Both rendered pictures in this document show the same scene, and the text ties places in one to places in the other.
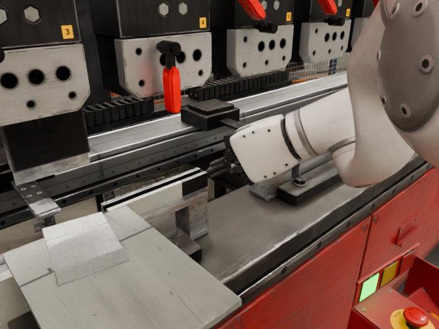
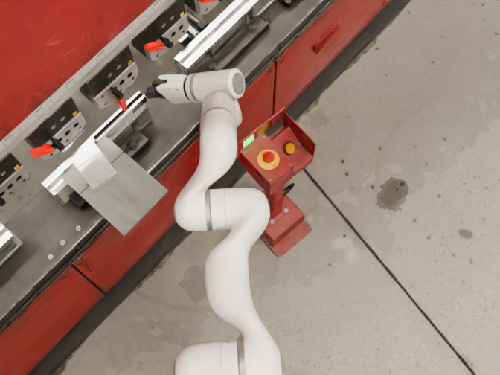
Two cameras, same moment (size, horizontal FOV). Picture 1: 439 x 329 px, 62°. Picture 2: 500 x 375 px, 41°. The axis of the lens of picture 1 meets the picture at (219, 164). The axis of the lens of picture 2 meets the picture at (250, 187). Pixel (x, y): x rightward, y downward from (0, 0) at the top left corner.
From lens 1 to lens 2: 159 cm
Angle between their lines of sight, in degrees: 45
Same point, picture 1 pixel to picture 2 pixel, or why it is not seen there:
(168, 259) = (135, 172)
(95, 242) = (100, 166)
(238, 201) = not seen: hidden behind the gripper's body
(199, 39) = (129, 69)
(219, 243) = (159, 129)
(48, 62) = (71, 126)
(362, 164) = not seen: hidden behind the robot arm
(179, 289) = (143, 188)
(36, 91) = (68, 136)
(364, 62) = not seen: hidden behind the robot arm
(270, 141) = (178, 94)
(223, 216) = (160, 103)
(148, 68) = (108, 97)
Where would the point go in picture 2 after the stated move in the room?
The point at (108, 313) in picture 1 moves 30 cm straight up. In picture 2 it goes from (119, 202) to (95, 164)
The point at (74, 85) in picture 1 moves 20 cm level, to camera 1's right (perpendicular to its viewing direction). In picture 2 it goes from (79, 125) to (155, 117)
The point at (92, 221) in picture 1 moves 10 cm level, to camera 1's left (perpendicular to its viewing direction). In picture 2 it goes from (93, 151) to (59, 155)
